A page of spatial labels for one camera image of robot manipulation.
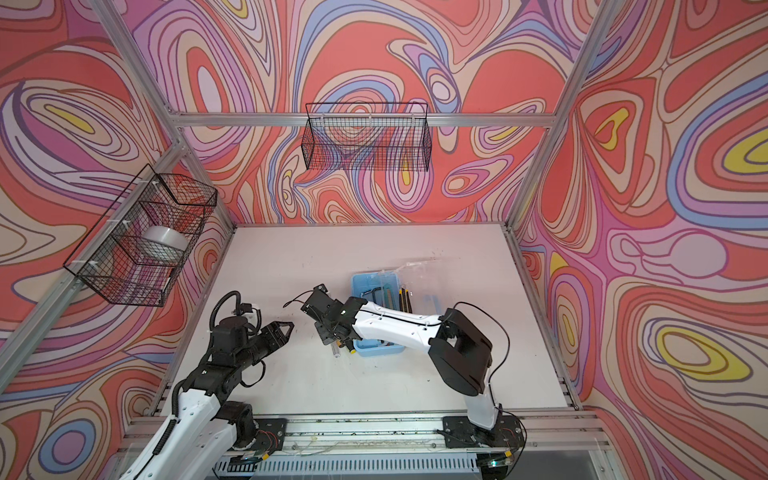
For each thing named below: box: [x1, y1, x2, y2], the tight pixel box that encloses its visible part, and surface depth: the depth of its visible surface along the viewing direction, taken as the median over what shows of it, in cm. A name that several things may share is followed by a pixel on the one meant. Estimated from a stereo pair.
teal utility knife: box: [384, 283, 394, 309], surface depth 93 cm
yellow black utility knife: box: [398, 287, 413, 314], surface depth 91 cm
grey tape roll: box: [141, 225, 190, 260], surface depth 74 cm
